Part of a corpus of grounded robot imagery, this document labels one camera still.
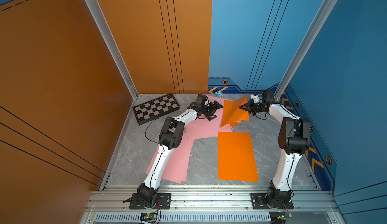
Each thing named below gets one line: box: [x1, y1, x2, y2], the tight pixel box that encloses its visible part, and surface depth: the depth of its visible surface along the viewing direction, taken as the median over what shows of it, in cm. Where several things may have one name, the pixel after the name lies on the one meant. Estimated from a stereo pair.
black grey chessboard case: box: [132, 93, 181, 126], surface depth 111 cm
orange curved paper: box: [219, 93, 249, 128], surface depth 101 cm
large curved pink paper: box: [161, 118, 207, 184], surface depth 89 cm
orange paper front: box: [217, 131, 260, 183], surface depth 90 cm
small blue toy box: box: [214, 90, 224, 99], surface depth 122 cm
